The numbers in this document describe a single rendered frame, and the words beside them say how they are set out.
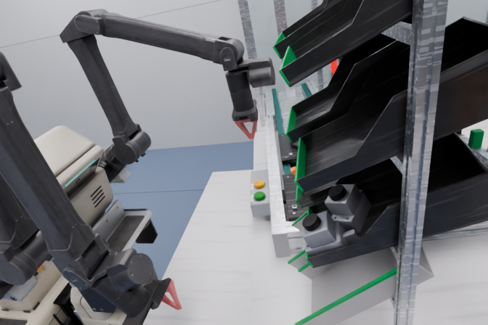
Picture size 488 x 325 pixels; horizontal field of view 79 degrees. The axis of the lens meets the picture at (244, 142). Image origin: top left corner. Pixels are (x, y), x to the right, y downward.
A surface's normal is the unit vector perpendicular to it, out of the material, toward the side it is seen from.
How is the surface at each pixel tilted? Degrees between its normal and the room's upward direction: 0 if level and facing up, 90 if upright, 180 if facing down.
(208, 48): 85
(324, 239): 90
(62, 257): 90
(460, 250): 0
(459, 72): 90
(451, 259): 0
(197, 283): 0
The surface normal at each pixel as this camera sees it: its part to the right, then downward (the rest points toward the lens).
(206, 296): -0.19, -0.87
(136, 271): 0.77, -0.47
